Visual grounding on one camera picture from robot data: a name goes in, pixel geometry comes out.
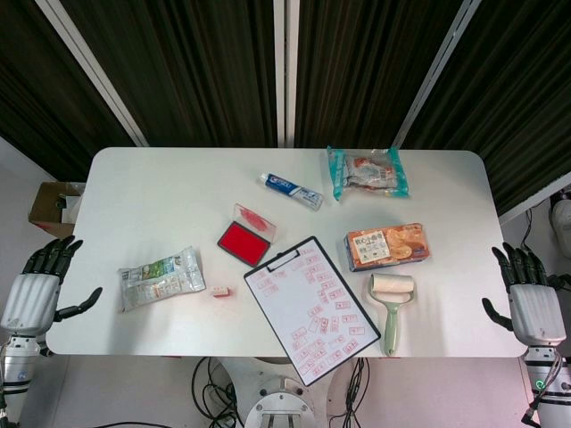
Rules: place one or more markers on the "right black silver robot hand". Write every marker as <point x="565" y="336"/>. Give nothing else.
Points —
<point x="535" y="312"/>

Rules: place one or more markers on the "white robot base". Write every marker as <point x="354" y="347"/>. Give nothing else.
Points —
<point x="283" y="401"/>

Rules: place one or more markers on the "silver green snack bag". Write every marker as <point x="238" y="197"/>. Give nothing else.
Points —
<point x="160" y="278"/>

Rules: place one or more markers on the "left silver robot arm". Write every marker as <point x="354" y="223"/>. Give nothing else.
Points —
<point x="18" y="374"/>

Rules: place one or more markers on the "white frame pole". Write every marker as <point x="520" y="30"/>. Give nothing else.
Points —
<point x="89" y="67"/>
<point x="531" y="203"/>
<point x="441" y="71"/>
<point x="284" y="67"/>

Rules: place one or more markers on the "black pleated curtain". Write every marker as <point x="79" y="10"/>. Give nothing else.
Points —
<point x="357" y="67"/>
<point x="187" y="67"/>
<point x="35" y="89"/>
<point x="517" y="89"/>

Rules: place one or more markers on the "white stamp with red base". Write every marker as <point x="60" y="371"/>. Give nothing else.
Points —
<point x="220" y="290"/>

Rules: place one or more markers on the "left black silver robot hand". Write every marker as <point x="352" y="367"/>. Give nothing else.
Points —
<point x="31" y="303"/>

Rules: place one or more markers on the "teal snack bag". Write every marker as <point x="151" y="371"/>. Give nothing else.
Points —
<point x="368" y="174"/>

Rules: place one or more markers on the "green lint roller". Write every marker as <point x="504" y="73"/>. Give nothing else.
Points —
<point x="392" y="321"/>

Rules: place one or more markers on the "orange blue cookie box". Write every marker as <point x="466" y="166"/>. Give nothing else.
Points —
<point x="388" y="245"/>

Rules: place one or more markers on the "white device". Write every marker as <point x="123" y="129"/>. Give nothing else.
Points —
<point x="563" y="218"/>

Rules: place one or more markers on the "red ink pad clear lid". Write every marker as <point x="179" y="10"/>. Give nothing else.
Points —
<point x="243" y="241"/>

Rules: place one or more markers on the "blue white toothpaste tube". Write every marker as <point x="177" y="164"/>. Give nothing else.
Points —
<point x="290" y="189"/>

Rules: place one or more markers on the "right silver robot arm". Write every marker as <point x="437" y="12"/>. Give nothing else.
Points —
<point x="553" y="392"/>

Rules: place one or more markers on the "brown cardboard box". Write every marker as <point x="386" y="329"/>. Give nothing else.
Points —
<point x="44" y="209"/>

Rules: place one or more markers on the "black clipboard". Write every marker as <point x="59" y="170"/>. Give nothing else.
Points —
<point x="285" y="260"/>

